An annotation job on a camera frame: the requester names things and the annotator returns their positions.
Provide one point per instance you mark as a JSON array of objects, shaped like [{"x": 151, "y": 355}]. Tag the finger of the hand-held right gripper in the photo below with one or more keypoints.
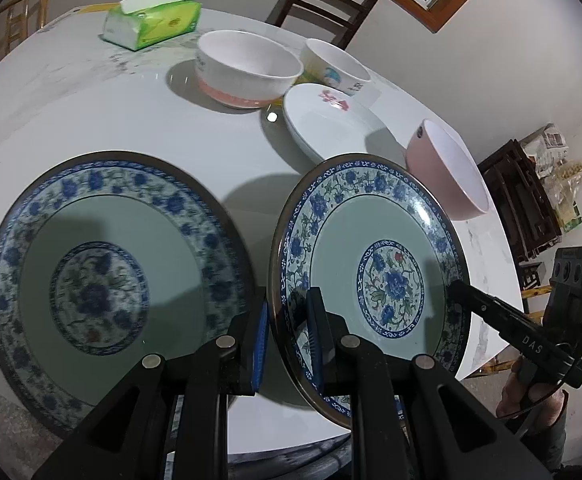
[{"x": 511, "y": 327}]

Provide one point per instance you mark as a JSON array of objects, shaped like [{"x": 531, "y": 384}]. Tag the white bowl with cartoon print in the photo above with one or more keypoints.
[{"x": 333, "y": 67}]

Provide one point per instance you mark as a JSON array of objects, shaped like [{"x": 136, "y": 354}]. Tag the clear plastic bag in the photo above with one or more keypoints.
[{"x": 571, "y": 195}]

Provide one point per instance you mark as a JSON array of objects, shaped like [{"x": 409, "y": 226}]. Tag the dark wooden side cabinet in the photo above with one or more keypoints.
[{"x": 521, "y": 200}]

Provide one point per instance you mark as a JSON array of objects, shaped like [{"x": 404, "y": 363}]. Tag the blue floral plate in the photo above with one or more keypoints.
[
  {"x": 116, "y": 260},
  {"x": 371, "y": 240}
]

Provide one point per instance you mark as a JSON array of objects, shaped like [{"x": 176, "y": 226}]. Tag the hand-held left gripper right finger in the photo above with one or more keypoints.
[{"x": 316, "y": 342}]

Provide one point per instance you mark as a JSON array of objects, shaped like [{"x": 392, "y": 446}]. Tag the white bowl with pink base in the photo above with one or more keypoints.
[{"x": 246, "y": 67}]

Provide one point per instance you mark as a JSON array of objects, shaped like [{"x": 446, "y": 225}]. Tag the person's right forearm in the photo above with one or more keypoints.
[{"x": 546, "y": 440}]

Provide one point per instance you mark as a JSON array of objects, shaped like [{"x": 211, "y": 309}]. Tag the printed paper bag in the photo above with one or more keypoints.
[{"x": 548, "y": 145}]

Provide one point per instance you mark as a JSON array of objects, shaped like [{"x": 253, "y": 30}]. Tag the light wooden chair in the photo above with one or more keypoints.
[{"x": 13, "y": 25}]

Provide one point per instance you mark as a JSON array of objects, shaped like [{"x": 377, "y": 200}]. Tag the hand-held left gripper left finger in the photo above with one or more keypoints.
[{"x": 260, "y": 347}]

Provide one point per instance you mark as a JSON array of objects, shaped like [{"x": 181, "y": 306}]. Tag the white plate with pink flower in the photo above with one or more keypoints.
[{"x": 331, "y": 120}]

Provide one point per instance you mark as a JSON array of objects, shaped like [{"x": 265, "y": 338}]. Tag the green tissue pack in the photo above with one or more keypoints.
[{"x": 151, "y": 22}]

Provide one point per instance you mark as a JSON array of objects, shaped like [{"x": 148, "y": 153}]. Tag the light wooden stool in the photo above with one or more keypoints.
[{"x": 536, "y": 285}]

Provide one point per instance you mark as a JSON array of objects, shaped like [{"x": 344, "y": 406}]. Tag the person's right hand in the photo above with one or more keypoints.
[{"x": 507, "y": 392}]

